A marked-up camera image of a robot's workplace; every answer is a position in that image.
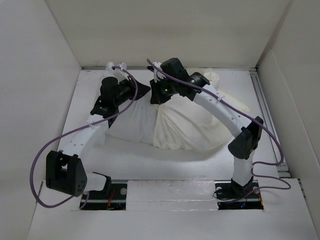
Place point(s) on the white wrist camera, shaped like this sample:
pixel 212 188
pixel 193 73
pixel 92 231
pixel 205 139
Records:
pixel 118 71
pixel 158 76

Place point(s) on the aluminium rail right side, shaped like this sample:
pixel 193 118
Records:
pixel 282 169

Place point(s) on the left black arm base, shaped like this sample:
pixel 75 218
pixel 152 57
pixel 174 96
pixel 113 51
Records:
pixel 115 200

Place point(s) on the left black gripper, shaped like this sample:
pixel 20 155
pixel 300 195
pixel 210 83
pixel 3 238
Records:
pixel 142 90

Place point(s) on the cream pillowcase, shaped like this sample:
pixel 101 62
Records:
pixel 184 125

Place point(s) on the white pillow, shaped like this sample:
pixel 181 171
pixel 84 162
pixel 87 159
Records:
pixel 137 123

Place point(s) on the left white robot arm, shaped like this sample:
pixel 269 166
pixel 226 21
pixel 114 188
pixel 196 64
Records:
pixel 65 172

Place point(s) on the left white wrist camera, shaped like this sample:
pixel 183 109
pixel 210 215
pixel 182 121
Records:
pixel 118 71

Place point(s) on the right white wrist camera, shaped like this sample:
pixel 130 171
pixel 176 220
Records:
pixel 158 76

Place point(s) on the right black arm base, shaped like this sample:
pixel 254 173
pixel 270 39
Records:
pixel 230 198

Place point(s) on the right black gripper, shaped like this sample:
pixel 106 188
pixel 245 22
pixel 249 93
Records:
pixel 156 97

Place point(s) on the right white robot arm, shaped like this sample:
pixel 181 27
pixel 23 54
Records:
pixel 246 131

